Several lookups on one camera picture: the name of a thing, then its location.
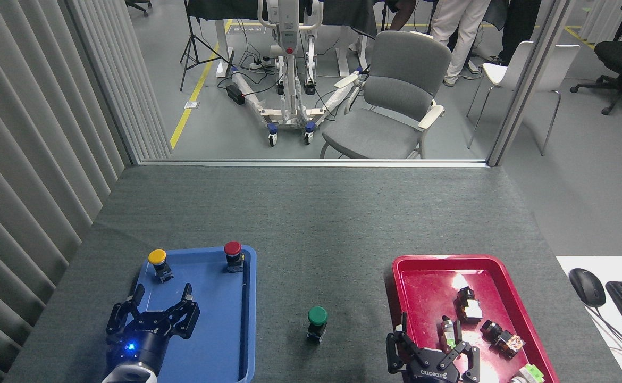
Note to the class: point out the silver floor socket plate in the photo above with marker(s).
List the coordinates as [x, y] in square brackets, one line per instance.
[191, 105]

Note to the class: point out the white and green switch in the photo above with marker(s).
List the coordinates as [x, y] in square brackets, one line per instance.
[528, 374]

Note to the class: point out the yellow push button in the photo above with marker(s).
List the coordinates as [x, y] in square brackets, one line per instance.
[157, 257]

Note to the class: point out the silver post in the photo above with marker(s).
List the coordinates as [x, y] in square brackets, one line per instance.
[529, 80]

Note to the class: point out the white power strip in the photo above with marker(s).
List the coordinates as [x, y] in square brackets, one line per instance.
[258, 65]

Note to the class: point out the person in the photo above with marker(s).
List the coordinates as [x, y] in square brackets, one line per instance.
[462, 32]
[518, 24]

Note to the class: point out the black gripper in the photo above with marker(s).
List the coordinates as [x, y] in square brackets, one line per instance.
[141, 346]
[433, 369]

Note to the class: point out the black and orange switch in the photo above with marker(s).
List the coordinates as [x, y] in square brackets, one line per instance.
[502, 338]

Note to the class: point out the white stand on wheels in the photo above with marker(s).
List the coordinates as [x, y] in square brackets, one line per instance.
[288, 64]

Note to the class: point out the white desk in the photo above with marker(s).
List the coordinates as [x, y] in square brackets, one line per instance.
[582, 324]

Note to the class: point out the grey switch with green base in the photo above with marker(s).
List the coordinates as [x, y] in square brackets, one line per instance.
[446, 330]

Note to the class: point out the red push button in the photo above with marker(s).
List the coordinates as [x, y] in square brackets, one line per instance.
[232, 248]

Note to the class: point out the white plastic chair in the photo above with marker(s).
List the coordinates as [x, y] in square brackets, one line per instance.
[507, 69]

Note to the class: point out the black power adapter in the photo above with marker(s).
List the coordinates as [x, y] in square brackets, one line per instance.
[235, 94]

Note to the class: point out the black and white switch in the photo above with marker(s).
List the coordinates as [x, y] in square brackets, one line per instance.
[469, 307]

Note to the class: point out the red plastic tray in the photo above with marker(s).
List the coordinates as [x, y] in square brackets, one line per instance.
[428, 271]

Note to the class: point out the green push button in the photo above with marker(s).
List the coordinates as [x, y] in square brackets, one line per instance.
[317, 316]

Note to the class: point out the black draped table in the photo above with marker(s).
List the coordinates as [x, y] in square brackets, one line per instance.
[343, 13]

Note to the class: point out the person's forearm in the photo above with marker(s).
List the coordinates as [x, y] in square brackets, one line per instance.
[402, 13]

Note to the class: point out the black tripod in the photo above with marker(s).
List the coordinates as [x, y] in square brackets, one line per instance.
[194, 45]

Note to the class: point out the black computer mouse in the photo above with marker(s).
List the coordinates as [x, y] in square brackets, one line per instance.
[586, 286]

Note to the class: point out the grey padded chair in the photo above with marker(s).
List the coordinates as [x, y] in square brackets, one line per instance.
[396, 90]

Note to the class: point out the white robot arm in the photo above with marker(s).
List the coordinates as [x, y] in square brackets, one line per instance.
[130, 375]

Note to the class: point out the blue plastic tray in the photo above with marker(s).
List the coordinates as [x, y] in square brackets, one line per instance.
[210, 330]

